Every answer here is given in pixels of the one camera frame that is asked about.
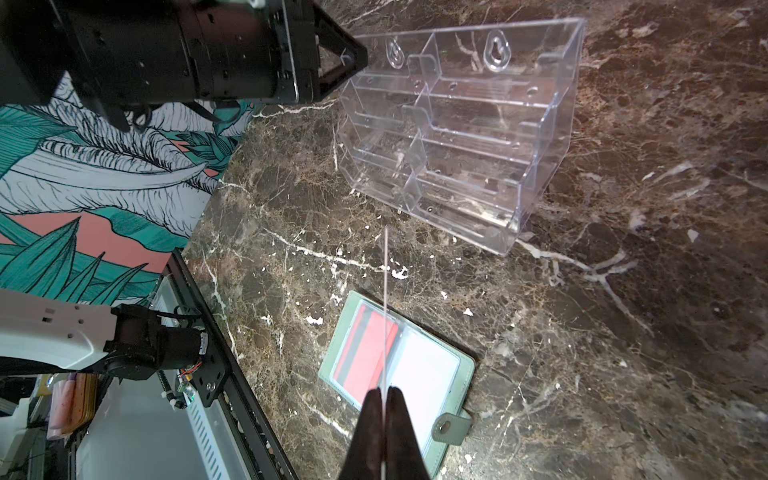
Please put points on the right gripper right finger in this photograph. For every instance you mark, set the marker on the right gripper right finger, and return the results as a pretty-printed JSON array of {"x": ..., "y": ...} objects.
[{"x": 402, "y": 458}]

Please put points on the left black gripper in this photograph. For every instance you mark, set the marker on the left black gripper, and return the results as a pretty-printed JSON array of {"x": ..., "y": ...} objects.
[{"x": 124, "y": 59}]

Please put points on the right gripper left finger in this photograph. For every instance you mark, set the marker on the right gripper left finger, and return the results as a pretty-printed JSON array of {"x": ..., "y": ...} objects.
[{"x": 364, "y": 458}]

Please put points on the clear plastic organizer box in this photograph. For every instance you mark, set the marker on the clear plastic organizer box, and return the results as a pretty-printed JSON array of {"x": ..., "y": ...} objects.
[{"x": 463, "y": 127}]

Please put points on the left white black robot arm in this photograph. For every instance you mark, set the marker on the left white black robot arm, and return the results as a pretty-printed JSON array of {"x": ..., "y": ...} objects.
[{"x": 90, "y": 214}]

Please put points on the white slotted cable duct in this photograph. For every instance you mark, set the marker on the white slotted cable duct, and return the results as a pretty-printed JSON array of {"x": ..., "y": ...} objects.
[{"x": 216, "y": 443}]

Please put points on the black mounting rail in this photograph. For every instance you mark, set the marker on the black mounting rail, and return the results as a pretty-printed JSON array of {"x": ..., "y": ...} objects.
[{"x": 220, "y": 378}]

